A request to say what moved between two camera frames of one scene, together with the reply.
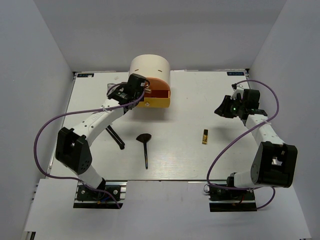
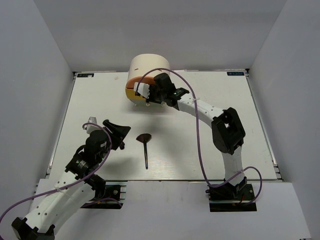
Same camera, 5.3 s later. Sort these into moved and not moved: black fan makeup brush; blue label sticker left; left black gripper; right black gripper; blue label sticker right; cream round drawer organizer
Moved: right black gripper; left black gripper
Not moved: blue label sticker right; cream round drawer organizer; black fan makeup brush; blue label sticker left
